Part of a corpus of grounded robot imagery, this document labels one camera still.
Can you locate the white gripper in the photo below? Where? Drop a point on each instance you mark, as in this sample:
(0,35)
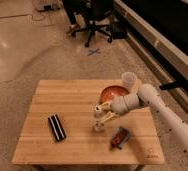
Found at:
(120,106)

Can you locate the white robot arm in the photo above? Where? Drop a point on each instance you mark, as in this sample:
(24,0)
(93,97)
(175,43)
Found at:
(145,95)

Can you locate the red-brown lying bottle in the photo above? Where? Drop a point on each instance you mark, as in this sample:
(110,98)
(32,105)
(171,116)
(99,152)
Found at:
(120,138)

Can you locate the orange bowl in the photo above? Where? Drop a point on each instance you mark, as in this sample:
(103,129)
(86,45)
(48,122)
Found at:
(110,92)

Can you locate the wooden table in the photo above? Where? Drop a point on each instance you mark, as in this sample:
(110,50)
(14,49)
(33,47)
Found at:
(73,101)

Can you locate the black striped rectangular block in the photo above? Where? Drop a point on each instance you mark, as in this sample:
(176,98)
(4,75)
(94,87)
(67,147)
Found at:
(57,128)

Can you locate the clear plastic cup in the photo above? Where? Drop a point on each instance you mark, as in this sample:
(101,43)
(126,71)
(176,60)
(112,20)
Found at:
(128,79)

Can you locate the seated person legs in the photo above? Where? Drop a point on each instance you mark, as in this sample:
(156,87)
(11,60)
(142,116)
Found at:
(71,7)

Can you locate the black office chair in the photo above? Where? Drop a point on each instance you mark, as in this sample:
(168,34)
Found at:
(96,11)

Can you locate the power strip with cables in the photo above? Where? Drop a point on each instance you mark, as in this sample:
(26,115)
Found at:
(41,6)

